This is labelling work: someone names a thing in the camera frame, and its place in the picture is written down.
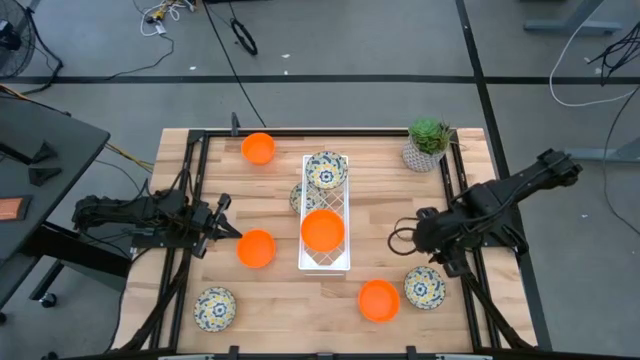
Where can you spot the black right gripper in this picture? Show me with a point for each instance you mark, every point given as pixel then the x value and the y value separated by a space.
pixel 437 232

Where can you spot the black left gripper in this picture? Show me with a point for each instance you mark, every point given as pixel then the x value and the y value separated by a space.
pixel 202 222

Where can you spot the orange plastic mini bowl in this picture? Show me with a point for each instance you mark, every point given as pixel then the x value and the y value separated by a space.
pixel 256 248
pixel 379 301
pixel 322 230
pixel 258 148

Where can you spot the yellow floral patterned bowl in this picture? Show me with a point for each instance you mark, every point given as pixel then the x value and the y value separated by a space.
pixel 295 197
pixel 326 170
pixel 215 309
pixel 424 288

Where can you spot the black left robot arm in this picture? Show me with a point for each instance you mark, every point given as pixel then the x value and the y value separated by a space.
pixel 125 212

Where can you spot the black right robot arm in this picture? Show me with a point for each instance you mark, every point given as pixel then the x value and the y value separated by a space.
pixel 520 187

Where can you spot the succulent in triangle-patterned pot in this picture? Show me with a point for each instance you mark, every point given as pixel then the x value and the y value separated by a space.
pixel 429 137

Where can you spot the black triangular stand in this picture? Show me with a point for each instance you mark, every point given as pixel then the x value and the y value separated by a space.
pixel 44 176
pixel 46 152

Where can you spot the dark grey desk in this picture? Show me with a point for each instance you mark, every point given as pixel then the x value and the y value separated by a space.
pixel 45 135

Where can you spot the orange flat item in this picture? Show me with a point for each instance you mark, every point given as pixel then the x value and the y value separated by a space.
pixel 10 209

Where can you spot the black floor fan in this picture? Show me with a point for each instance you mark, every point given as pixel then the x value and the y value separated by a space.
pixel 7 37

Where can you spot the black table frame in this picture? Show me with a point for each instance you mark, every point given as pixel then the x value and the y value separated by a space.
pixel 320 132

